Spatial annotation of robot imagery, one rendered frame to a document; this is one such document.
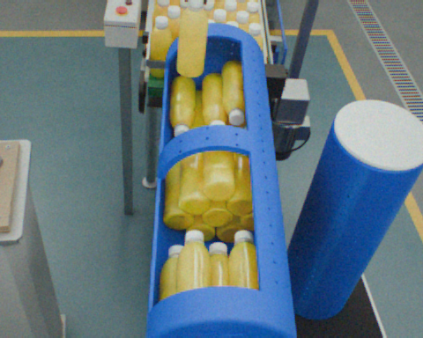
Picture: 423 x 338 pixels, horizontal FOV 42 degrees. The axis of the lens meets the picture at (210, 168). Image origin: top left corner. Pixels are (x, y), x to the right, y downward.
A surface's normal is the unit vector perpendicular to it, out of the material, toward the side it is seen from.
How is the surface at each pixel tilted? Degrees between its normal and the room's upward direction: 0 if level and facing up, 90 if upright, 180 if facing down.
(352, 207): 90
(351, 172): 90
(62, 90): 0
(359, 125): 0
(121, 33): 90
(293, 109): 90
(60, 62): 0
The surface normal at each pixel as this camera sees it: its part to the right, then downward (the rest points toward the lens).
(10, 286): 0.14, 0.75
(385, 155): 0.09, -0.66
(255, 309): 0.39, -0.61
